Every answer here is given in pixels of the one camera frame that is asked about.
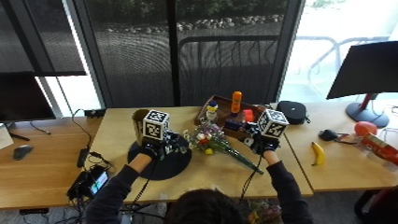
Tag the person's right hand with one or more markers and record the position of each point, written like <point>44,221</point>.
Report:
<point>260,144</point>

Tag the person's left hand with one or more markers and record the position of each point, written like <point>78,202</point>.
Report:
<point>154,147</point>

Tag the dark blue box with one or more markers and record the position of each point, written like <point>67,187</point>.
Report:
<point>233,125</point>

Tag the red small container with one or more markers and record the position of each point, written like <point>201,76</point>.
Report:
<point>247,115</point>

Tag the white marker cube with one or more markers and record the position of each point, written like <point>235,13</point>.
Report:
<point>154,125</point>
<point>271,123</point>

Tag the black round mat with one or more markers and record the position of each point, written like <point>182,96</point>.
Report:
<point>165,166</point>

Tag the colourful flower bouquet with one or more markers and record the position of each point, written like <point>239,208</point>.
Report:
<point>211,140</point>

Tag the brown wooden tray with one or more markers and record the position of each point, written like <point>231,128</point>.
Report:
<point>223,112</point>

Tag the brown cylindrical vase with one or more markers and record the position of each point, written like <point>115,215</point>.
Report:
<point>137,124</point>

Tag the orange bottle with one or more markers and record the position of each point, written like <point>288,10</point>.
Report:
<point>235,101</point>

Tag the white bottle with blue cap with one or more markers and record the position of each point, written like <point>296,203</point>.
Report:
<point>211,110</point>

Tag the black zip pouch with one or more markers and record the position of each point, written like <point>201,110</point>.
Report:
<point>291,112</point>

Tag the yellow banana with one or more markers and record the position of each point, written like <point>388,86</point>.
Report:
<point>318,153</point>

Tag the black socket box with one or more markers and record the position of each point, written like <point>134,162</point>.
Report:
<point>94,112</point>

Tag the black power adapter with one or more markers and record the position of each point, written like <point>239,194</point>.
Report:
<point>82,157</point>

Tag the black device with lit screen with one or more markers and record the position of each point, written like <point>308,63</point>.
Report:
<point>90,183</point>

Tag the flower bunch under table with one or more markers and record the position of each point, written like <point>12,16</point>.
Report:
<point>262,213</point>

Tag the orange ball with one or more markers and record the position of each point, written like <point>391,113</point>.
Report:
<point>364,128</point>

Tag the red cylindrical can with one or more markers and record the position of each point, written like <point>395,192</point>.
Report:
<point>379,148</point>

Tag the metal outdoor railing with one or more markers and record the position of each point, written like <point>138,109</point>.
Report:
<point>331,53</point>

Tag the black monitor with red stand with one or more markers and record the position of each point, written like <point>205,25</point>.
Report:
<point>366,71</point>

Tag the grey computer mouse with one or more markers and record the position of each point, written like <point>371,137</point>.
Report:
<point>21,151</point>

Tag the dark chair with red trim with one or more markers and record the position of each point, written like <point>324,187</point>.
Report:
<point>376,205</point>

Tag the black computer monitor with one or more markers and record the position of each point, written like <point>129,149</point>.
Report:
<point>22,96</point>

